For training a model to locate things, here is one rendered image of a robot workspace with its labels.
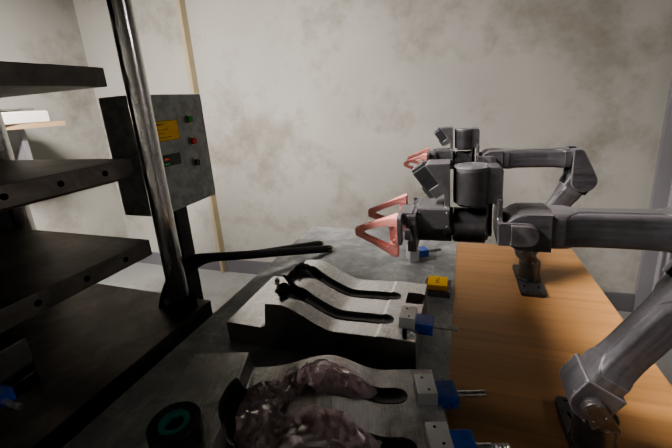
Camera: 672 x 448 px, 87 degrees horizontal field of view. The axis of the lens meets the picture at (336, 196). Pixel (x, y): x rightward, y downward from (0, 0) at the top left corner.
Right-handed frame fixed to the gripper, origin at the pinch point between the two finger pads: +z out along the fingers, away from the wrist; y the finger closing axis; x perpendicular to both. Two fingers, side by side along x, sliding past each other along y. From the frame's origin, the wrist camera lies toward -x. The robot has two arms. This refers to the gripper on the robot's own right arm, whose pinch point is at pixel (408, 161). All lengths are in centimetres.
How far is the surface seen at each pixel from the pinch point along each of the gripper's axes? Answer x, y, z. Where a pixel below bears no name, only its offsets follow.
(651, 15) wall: -51, -126, -111
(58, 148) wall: -2, -84, 286
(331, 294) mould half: 30, 37, 17
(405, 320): 29, 46, -4
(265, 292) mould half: 34, 34, 40
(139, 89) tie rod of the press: -28, 39, 67
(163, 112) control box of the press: -22, 19, 79
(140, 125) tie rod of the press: -19, 40, 68
